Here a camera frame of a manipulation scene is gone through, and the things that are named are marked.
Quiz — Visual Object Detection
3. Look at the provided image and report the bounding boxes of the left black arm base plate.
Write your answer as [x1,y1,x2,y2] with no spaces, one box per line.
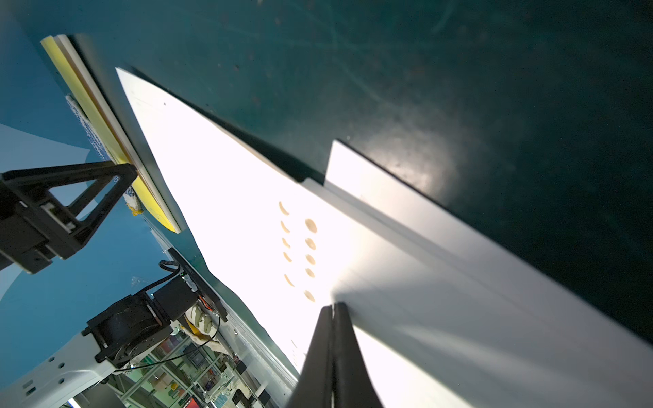
[165,248,228,323]

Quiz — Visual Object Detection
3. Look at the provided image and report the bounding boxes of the aluminium rail frame front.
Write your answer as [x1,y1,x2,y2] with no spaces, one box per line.
[60,228,302,408]

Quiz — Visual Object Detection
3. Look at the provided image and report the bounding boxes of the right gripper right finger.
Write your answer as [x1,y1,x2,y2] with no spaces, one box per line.
[333,303,383,408]

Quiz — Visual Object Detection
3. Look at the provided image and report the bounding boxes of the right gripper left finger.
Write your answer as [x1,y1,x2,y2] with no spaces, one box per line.
[287,306,333,408]

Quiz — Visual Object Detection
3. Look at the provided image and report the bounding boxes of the white blue dotted work glove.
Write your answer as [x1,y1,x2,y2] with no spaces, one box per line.
[66,95,144,216]

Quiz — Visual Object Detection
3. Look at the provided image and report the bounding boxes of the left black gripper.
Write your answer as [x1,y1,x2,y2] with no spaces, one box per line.
[1,161,138,275]

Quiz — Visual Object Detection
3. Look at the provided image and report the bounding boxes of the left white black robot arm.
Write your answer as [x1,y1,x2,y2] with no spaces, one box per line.
[1,161,198,407]

